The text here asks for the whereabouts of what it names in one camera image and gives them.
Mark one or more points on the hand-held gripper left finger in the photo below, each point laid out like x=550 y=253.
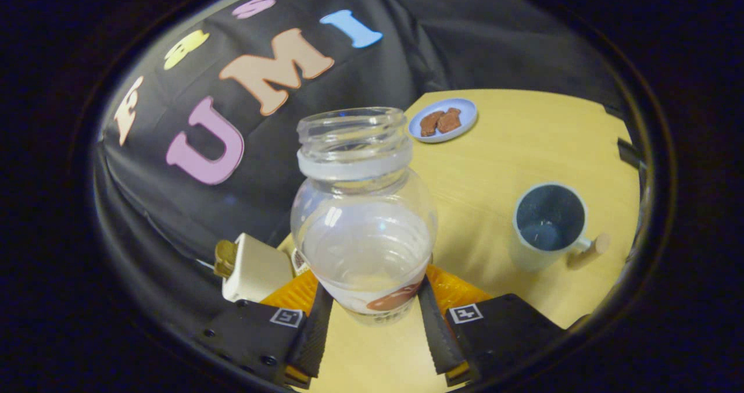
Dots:
x=314 y=340

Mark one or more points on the clear plastic juice bottle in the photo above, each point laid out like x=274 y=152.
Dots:
x=363 y=247

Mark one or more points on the brown meat piece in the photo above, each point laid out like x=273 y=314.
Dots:
x=449 y=120
x=430 y=123

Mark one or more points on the pale blue plate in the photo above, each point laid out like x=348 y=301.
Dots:
x=465 y=130

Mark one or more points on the brown toast slice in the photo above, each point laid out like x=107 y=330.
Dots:
x=225 y=257

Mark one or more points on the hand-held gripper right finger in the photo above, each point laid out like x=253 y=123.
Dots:
x=436 y=335

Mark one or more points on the wooden table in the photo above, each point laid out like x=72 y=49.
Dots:
x=494 y=166

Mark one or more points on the white toaster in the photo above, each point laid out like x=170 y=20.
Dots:
x=258 y=271

